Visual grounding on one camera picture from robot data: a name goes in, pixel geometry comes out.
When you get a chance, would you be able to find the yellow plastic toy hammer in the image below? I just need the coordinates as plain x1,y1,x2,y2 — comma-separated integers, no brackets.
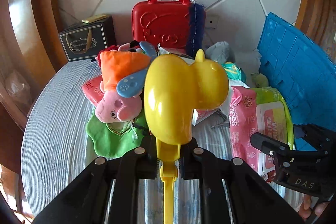
143,50,229,223

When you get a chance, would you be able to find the person hand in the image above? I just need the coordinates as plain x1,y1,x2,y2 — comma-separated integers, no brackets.
298,194,330,220

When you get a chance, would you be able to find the green wet wipes pack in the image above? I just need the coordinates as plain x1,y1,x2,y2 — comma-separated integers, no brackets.
252,87,295,151

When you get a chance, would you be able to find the green baby bib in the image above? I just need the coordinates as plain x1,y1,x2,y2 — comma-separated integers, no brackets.
86,111,149,158

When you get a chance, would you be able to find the pink wet wipes pack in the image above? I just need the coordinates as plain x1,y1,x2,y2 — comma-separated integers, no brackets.
230,86,278,182

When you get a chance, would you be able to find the small green plush ball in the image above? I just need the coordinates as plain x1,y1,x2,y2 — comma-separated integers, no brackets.
251,73,269,88

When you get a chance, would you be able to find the teal diaper pack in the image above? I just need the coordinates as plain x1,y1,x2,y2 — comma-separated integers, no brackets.
222,62,246,83

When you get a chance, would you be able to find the blue folding plastic crate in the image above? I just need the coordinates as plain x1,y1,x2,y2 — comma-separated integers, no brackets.
257,12,335,131

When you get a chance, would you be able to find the pink tissue pack left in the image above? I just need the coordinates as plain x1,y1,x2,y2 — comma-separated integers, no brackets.
81,76,104,107

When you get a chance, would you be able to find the grey plush toy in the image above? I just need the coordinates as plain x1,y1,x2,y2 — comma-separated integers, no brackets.
205,42,235,64

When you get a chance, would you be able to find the pink pig plush orange hat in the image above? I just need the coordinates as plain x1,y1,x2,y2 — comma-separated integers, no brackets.
94,49,152,124

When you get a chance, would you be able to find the blue bottle brush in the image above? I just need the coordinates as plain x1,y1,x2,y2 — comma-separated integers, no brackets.
186,0,206,58

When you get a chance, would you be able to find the black gift bag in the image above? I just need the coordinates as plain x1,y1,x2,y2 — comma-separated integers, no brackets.
59,16,116,61

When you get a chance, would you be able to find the red plastic bear suitcase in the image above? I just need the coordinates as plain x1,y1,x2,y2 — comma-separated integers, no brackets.
131,0,191,53

